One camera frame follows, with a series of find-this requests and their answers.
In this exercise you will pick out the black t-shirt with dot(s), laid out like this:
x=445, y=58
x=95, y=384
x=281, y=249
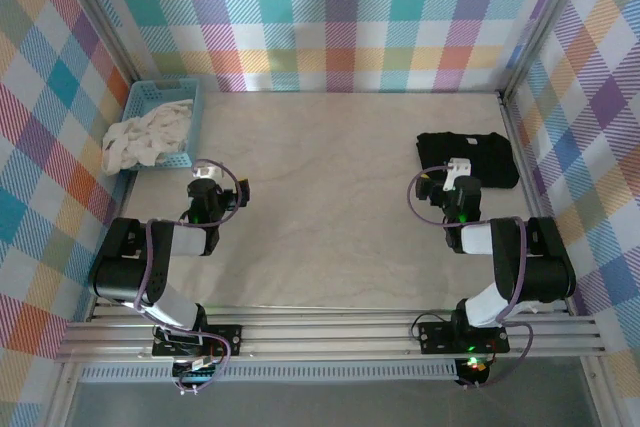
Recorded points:
x=490, y=157

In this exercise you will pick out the white t-shirt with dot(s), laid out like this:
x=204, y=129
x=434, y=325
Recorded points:
x=150, y=132

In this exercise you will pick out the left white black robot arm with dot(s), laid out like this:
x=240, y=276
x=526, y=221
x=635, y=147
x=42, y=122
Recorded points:
x=120, y=267

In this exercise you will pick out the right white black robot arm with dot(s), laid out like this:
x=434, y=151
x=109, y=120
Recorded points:
x=545, y=267

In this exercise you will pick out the blue plastic basket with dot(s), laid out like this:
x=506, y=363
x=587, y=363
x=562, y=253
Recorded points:
x=150, y=92

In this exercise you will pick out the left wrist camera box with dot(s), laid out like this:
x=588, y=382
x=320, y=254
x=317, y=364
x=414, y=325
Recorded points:
x=207, y=170

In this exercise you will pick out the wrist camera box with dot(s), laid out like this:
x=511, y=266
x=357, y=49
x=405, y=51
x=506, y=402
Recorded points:
x=457, y=169
x=207, y=170

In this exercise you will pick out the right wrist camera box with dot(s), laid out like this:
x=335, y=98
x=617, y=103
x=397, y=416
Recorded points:
x=457, y=169

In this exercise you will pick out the aluminium side rail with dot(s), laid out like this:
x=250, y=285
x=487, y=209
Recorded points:
x=112, y=247
x=525, y=182

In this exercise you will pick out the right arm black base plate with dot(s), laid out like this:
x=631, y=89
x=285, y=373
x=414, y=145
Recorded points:
x=435, y=339

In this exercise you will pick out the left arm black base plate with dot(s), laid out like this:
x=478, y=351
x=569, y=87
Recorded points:
x=230, y=339

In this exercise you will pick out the aluminium mounting rail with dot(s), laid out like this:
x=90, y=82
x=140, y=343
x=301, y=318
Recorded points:
x=325, y=334

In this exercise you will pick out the aluminium frame post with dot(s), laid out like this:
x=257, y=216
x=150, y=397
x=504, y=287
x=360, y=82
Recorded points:
x=545, y=22
x=100, y=17

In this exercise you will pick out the aluminium frame leg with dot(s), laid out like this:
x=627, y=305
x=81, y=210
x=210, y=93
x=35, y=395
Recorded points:
x=60, y=397
x=597, y=392

